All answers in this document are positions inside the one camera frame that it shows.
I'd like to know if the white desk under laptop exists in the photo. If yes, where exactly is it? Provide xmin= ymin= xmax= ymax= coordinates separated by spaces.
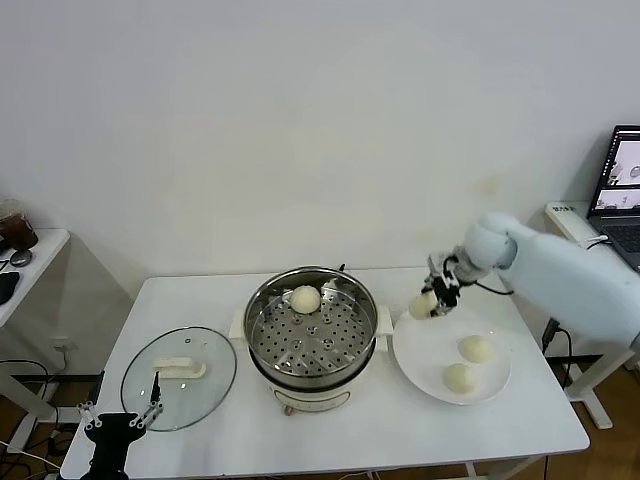
xmin=543 ymin=201 xmax=640 ymax=431

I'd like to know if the white steamed baozi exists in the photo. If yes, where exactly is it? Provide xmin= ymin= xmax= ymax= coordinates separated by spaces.
xmin=457 ymin=334 xmax=496 ymax=364
xmin=290 ymin=284 xmax=322 ymax=315
xmin=442 ymin=363 xmax=480 ymax=396
xmin=407 ymin=293 xmax=437 ymax=321

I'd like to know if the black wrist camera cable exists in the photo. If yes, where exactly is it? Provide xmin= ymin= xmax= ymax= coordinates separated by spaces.
xmin=473 ymin=278 xmax=516 ymax=297

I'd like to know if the black floor cable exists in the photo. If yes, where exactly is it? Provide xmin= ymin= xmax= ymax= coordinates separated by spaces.
xmin=0 ymin=358 xmax=54 ymax=401

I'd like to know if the grey open laptop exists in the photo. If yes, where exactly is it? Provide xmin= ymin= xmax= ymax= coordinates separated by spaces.
xmin=587 ymin=124 xmax=640 ymax=274

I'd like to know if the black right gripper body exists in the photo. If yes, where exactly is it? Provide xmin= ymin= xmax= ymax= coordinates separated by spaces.
xmin=430 ymin=276 xmax=462 ymax=316

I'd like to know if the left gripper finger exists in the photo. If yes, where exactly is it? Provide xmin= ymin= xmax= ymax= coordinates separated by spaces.
xmin=76 ymin=369 xmax=107 ymax=432
xmin=128 ymin=370 xmax=166 ymax=429

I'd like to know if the white round plate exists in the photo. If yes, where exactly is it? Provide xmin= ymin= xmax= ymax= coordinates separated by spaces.
xmin=392 ymin=302 xmax=514 ymax=405

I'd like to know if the black computer mouse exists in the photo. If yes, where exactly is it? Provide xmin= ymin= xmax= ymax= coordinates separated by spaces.
xmin=0 ymin=271 xmax=23 ymax=306

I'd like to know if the white desk under coffee cup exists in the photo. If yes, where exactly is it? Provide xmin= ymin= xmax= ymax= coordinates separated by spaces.
xmin=0 ymin=228 xmax=74 ymax=451

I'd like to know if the white electric cooker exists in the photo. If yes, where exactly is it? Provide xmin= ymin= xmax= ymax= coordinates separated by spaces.
xmin=229 ymin=267 xmax=394 ymax=417

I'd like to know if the glass lid with white handle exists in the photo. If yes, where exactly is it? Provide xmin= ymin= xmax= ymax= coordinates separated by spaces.
xmin=120 ymin=326 xmax=239 ymax=432

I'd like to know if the black cable with adapter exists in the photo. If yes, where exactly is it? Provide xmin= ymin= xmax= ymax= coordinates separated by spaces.
xmin=541 ymin=319 xmax=575 ymax=390

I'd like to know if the perforated steel steamer basket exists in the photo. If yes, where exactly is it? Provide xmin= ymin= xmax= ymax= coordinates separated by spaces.
xmin=244 ymin=268 xmax=380 ymax=389

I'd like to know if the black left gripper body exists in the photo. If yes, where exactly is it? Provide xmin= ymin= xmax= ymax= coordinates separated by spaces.
xmin=82 ymin=412 xmax=144 ymax=480

